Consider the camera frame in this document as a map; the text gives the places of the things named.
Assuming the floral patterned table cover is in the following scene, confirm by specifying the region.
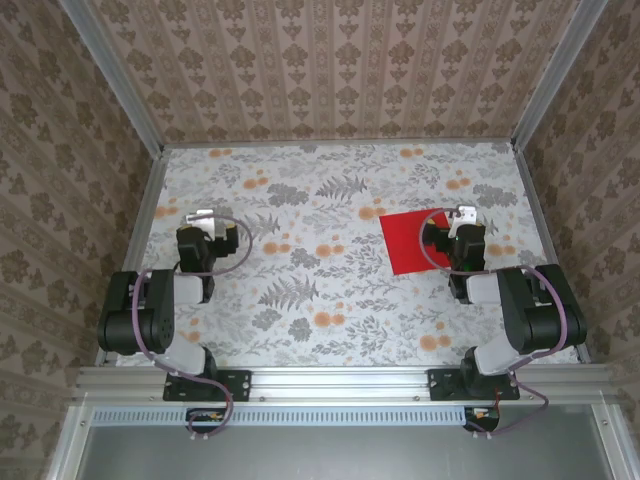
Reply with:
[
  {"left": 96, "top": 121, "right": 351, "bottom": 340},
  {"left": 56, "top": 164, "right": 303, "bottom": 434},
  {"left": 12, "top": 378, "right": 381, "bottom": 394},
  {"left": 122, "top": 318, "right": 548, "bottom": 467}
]
[{"left": 107, "top": 141, "right": 581, "bottom": 369}]

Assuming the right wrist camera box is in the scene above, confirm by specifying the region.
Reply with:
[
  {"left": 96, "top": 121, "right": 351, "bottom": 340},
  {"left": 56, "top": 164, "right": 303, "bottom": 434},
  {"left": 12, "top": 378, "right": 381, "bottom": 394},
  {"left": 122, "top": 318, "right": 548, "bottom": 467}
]
[{"left": 446, "top": 203, "right": 479, "bottom": 239}]

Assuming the aluminium mounting rail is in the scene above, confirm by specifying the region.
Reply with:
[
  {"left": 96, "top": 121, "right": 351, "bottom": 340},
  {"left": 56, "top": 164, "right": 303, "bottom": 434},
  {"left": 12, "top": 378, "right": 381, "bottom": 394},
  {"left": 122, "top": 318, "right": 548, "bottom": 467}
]
[{"left": 74, "top": 364, "right": 619, "bottom": 404}]

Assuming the grey metal panel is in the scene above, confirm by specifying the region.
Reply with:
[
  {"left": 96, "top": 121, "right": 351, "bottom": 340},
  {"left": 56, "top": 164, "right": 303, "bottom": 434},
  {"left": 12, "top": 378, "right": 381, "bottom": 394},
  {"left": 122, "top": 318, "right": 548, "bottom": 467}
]
[{"left": 47, "top": 403, "right": 634, "bottom": 480}]

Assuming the red square paper sheet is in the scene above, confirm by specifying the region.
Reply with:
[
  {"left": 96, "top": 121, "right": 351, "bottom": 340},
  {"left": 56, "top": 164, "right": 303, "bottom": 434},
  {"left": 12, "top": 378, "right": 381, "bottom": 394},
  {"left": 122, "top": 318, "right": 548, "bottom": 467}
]
[{"left": 378, "top": 206, "right": 454, "bottom": 276}]

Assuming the aluminium side rail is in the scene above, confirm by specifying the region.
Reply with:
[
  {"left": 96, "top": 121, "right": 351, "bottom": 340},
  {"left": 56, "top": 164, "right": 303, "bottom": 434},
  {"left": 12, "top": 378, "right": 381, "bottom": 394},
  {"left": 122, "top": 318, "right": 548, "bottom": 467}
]
[
  {"left": 514, "top": 144, "right": 592, "bottom": 364},
  {"left": 94, "top": 147, "right": 169, "bottom": 366}
]

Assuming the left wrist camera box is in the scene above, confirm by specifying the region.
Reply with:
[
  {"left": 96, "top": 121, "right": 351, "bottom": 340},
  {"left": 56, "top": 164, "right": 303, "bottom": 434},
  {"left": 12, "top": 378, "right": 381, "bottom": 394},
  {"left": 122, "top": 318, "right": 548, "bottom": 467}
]
[{"left": 185, "top": 208, "right": 229, "bottom": 239}]

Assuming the grey slotted cable duct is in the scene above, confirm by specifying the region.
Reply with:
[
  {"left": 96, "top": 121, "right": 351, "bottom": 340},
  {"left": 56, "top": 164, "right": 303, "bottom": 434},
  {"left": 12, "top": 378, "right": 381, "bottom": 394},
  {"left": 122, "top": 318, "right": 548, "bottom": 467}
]
[{"left": 92, "top": 405, "right": 469, "bottom": 427}]

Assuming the aluminium frame post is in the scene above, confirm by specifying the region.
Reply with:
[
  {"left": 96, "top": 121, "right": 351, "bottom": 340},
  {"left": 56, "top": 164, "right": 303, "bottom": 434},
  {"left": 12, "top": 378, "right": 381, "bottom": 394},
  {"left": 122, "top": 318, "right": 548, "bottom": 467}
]
[
  {"left": 58, "top": 0, "right": 166, "bottom": 154},
  {"left": 510, "top": 0, "right": 601, "bottom": 149}
]

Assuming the small black circuit board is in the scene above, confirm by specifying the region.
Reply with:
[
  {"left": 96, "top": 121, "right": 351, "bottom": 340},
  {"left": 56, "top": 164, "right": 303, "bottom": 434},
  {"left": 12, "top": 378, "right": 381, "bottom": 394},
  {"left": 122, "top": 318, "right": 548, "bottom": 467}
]
[
  {"left": 462, "top": 405, "right": 501, "bottom": 434},
  {"left": 185, "top": 407, "right": 234, "bottom": 435}
]

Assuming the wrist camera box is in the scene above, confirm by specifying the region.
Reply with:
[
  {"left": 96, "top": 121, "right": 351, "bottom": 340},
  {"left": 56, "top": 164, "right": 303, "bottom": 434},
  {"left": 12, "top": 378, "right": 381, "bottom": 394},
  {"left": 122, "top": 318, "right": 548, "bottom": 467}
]
[
  {"left": 446, "top": 203, "right": 479, "bottom": 239},
  {"left": 185, "top": 208, "right": 229, "bottom": 239}
]

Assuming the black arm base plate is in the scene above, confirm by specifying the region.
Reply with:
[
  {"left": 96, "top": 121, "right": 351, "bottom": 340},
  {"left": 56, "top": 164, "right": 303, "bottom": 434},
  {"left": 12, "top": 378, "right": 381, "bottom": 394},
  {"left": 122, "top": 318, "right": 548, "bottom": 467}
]
[
  {"left": 428, "top": 368, "right": 521, "bottom": 402},
  {"left": 163, "top": 368, "right": 252, "bottom": 402}
]

